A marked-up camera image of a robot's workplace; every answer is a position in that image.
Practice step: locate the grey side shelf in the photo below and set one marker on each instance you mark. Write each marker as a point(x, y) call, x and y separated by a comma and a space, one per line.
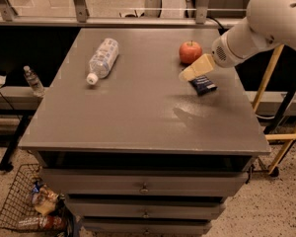
point(18, 98)

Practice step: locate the metal railing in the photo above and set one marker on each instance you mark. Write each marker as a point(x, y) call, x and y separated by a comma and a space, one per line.
point(123, 13)

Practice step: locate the grey drawer cabinet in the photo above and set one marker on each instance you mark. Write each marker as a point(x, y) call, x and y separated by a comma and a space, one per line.
point(140, 151)

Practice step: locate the small upright water bottle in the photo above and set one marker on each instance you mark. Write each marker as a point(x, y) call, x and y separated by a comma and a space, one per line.
point(34, 82)

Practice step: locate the blue rxbar blueberry wrapper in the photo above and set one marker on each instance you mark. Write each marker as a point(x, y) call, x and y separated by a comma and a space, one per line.
point(202, 85)

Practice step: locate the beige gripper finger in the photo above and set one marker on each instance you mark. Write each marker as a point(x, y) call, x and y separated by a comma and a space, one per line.
point(204, 64)

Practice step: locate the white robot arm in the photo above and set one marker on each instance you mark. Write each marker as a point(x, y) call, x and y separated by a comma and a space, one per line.
point(244, 42)

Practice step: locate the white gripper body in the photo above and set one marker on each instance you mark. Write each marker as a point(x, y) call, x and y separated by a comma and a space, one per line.
point(219, 54)

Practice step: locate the snack bag in basket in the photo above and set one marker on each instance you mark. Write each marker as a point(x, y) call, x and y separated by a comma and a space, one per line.
point(45, 200)

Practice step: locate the black wire basket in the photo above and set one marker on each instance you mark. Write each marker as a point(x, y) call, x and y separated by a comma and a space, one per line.
point(18, 203)

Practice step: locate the bottle lying in basket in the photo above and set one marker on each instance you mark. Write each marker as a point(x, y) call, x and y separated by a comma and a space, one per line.
point(41, 222)

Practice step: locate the clear plastic water bottle lying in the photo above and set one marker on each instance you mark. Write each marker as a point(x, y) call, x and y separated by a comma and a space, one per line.
point(102, 61)

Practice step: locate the red apple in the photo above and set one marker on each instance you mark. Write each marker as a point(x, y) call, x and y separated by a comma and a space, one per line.
point(189, 52)

